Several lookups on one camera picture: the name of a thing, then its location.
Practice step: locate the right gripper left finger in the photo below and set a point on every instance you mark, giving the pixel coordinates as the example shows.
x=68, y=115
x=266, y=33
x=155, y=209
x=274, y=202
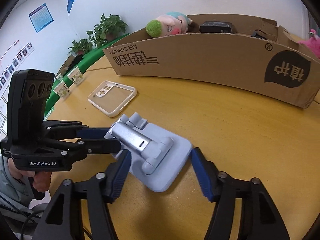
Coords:
x=62, y=219

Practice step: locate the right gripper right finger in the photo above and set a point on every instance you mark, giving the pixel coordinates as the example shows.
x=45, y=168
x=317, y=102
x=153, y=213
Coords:
x=260, y=218

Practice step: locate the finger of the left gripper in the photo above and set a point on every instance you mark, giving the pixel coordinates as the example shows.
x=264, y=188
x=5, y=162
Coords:
x=87, y=131
x=95, y=148

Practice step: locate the clear white phone case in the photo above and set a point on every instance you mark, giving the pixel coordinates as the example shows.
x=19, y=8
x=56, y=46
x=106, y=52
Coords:
x=111, y=97

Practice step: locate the light blue phone stand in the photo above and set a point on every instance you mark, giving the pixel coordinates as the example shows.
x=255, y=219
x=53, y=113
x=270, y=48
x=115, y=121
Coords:
x=158, y=155

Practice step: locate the black charger box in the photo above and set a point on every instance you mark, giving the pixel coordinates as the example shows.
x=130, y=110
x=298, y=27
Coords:
x=216, y=27

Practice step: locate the black sunglasses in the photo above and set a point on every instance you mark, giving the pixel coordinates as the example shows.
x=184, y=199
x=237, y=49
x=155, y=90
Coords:
x=259, y=34

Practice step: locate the person's left hand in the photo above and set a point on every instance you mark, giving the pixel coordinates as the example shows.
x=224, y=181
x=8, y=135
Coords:
x=41, y=180

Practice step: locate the green table cloth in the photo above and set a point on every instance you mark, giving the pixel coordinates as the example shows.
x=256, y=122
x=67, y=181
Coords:
x=86, y=62

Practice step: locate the small potted green plant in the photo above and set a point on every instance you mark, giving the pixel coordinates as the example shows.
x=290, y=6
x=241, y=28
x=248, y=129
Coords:
x=82, y=47

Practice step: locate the large potted green plant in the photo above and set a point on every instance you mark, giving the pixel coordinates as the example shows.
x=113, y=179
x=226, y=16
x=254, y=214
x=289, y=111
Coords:
x=107, y=30

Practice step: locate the pig plush toy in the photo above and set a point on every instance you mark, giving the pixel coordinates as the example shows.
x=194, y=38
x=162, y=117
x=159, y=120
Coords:
x=171, y=23

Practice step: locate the brown cardboard box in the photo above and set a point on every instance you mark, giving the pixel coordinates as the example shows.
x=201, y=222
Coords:
x=279, y=67

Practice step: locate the pink plush toy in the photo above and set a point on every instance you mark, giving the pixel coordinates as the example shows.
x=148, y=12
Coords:
x=313, y=43

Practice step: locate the blue framed wall notice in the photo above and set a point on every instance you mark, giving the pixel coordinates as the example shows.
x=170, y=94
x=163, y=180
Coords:
x=40, y=17

